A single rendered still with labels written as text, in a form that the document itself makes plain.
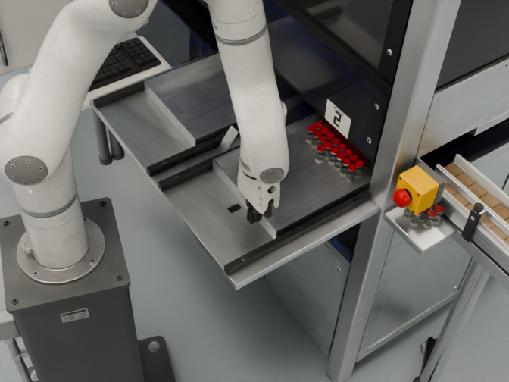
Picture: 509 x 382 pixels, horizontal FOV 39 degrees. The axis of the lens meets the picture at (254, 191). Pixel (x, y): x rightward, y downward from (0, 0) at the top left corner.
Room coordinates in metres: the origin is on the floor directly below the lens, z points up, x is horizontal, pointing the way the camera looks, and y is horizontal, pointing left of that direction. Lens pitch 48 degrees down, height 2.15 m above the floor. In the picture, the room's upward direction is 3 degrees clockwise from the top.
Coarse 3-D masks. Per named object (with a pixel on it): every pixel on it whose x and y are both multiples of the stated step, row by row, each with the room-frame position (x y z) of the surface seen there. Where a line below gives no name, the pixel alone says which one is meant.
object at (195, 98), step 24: (168, 72) 1.50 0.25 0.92; (192, 72) 1.55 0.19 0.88; (216, 72) 1.55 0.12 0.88; (168, 96) 1.44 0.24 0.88; (192, 96) 1.45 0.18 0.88; (216, 96) 1.45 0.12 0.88; (288, 96) 1.47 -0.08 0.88; (192, 120) 1.36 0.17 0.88; (216, 120) 1.36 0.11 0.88; (192, 144) 1.26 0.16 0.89
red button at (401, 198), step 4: (396, 192) 1.03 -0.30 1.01; (400, 192) 1.03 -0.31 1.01; (404, 192) 1.03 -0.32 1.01; (392, 196) 1.03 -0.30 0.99; (396, 196) 1.02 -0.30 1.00; (400, 196) 1.02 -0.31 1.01; (404, 196) 1.02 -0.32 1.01; (408, 196) 1.02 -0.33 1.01; (396, 200) 1.02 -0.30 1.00; (400, 200) 1.01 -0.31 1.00; (404, 200) 1.01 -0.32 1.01; (408, 200) 1.02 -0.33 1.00; (396, 204) 1.02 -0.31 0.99; (400, 204) 1.01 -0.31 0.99; (404, 204) 1.01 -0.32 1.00; (408, 204) 1.02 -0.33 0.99
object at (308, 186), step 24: (312, 120) 1.37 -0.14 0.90; (288, 144) 1.29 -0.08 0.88; (216, 168) 1.18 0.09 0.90; (312, 168) 1.21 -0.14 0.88; (240, 192) 1.09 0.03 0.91; (288, 192) 1.13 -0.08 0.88; (312, 192) 1.13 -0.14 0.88; (336, 192) 1.14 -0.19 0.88; (360, 192) 1.13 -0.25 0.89; (264, 216) 1.02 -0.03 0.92; (288, 216) 1.05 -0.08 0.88; (312, 216) 1.04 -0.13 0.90
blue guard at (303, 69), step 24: (264, 0) 1.49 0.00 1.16; (288, 24) 1.41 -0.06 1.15; (288, 48) 1.40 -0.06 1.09; (312, 48) 1.34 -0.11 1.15; (288, 72) 1.40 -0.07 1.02; (312, 72) 1.33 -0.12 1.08; (336, 72) 1.26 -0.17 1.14; (312, 96) 1.32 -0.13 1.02; (336, 96) 1.25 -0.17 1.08; (360, 96) 1.20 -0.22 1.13; (384, 96) 1.14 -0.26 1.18; (360, 120) 1.19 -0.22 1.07; (384, 120) 1.14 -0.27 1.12; (360, 144) 1.18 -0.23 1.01
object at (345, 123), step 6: (330, 102) 1.26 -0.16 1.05; (330, 108) 1.26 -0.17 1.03; (336, 108) 1.25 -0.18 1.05; (330, 114) 1.26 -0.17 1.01; (336, 114) 1.24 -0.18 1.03; (342, 114) 1.23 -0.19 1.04; (330, 120) 1.26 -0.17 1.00; (336, 120) 1.24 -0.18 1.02; (342, 120) 1.23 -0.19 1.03; (348, 120) 1.21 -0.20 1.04; (336, 126) 1.24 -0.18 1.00; (342, 126) 1.22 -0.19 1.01; (348, 126) 1.21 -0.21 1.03; (342, 132) 1.22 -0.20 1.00; (348, 132) 1.21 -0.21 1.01
